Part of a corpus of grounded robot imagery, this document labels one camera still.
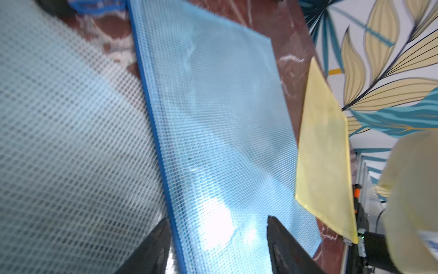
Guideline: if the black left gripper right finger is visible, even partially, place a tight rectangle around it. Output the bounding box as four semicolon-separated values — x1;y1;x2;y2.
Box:
266;216;324;274

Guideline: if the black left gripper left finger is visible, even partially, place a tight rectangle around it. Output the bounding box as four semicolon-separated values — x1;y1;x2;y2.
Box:
115;218;171;274

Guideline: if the yellow mesh document bag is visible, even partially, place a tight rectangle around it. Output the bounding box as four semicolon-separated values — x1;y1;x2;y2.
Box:
295;58;359;244

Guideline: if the blue mesh document bag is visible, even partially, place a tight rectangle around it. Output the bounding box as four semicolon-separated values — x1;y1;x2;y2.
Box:
70;0;323;274

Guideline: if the cream wiping cloth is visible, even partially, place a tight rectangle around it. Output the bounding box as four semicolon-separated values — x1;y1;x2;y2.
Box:
376;130;438;274

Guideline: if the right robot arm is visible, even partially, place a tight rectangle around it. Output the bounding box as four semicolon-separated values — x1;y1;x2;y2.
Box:
342;204;400;274

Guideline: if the white blue-edged mesh document bag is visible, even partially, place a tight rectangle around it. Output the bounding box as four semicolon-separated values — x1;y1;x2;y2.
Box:
1;1;166;274

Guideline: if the orange screwdriver right side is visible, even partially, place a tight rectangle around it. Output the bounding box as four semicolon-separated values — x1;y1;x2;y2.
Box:
352;184;362;208

